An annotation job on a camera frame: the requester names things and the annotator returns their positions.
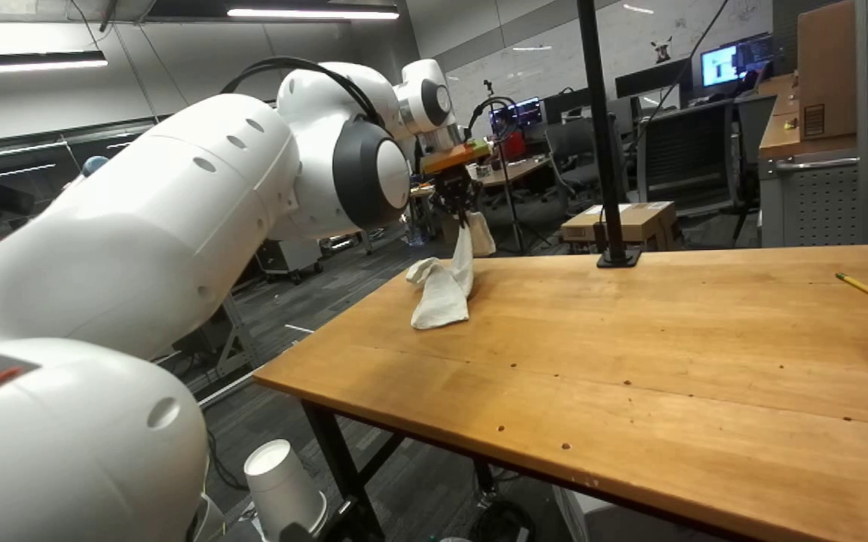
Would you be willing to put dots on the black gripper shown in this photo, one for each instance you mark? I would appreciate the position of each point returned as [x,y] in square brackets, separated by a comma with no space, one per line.
[451,179]

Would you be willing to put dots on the white towel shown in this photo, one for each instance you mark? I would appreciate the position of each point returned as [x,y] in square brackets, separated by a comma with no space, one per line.
[445,288]

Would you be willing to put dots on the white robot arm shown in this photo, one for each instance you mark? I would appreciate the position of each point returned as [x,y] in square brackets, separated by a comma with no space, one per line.
[98,439]

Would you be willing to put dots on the black vertical pole stand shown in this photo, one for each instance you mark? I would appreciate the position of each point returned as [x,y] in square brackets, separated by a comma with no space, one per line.
[615,250]

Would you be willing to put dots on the computer monitor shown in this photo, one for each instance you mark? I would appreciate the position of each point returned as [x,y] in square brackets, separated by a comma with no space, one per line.
[734,61]

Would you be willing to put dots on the white paper cup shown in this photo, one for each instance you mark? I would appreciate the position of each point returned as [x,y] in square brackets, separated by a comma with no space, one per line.
[280,490]

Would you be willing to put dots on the grey drawer cabinet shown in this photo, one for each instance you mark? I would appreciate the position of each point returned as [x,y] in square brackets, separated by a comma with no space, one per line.
[813,190]

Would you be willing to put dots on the large cardboard box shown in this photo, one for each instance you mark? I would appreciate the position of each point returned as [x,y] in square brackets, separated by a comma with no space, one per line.
[826,70]

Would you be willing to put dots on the black table leg frame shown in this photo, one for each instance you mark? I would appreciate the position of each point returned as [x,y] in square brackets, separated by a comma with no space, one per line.
[494,520]

